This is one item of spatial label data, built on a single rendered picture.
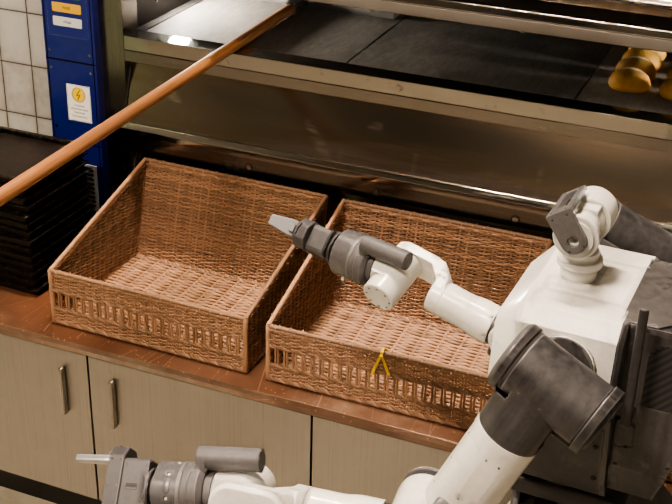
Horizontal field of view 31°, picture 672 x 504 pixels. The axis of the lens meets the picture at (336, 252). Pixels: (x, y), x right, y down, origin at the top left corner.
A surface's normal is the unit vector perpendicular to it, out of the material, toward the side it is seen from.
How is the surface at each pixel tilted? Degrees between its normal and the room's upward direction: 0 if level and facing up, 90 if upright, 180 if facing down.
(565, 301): 0
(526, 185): 70
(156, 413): 90
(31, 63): 90
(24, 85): 90
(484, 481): 85
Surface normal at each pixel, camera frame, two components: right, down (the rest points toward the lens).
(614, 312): 0.03, -0.89
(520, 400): -0.47, 0.22
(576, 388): 0.04, -0.44
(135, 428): -0.38, 0.42
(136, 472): -0.22, -0.39
